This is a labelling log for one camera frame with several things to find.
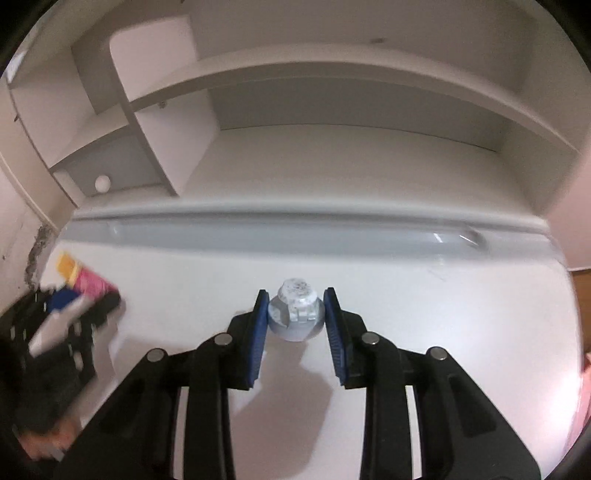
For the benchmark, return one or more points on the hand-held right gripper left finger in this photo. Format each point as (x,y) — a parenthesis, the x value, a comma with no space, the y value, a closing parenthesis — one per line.
(257,339)

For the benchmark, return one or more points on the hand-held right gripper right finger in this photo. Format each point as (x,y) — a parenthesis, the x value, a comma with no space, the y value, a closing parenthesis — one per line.
(336,337)

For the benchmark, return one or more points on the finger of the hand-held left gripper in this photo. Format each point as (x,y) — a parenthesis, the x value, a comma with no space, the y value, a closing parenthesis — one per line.
(104,309)

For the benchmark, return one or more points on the small grey capped bottle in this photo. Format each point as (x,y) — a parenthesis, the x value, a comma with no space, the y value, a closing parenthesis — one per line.
(295,311)

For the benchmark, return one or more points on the person's left hand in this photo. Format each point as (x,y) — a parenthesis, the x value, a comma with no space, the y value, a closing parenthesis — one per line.
(46,441)

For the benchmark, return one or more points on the small white ball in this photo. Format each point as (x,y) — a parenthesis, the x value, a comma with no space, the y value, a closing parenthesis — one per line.
(102,183)

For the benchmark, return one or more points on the white shelf unit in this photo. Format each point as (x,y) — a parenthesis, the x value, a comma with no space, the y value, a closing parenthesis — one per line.
(323,92)

